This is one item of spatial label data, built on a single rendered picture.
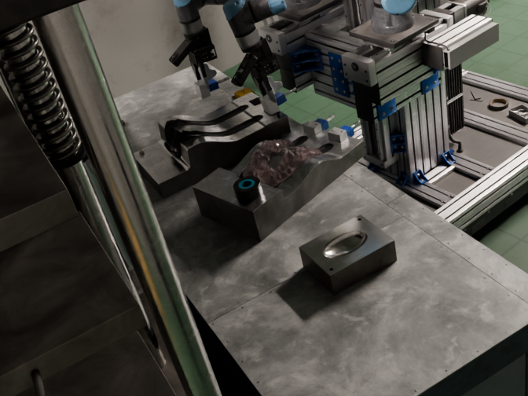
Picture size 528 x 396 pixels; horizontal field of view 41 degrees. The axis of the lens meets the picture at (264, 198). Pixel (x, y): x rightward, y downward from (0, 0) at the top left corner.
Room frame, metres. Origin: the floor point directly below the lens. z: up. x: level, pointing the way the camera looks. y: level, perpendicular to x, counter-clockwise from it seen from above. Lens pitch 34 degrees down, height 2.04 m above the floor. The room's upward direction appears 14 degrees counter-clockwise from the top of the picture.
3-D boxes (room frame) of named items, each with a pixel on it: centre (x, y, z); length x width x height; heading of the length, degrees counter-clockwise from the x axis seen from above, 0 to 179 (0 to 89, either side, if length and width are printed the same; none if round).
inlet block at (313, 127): (2.07, -0.25, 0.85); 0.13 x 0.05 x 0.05; 128
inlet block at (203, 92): (2.42, 0.08, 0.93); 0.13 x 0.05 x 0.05; 111
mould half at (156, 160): (2.15, 0.13, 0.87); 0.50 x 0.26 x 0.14; 111
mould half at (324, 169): (1.85, -0.08, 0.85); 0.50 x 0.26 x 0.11; 128
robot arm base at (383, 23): (2.30, -0.59, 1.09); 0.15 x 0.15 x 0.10
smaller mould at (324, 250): (1.41, -0.18, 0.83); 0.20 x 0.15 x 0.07; 111
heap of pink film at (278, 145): (1.86, -0.07, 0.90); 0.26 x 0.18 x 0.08; 128
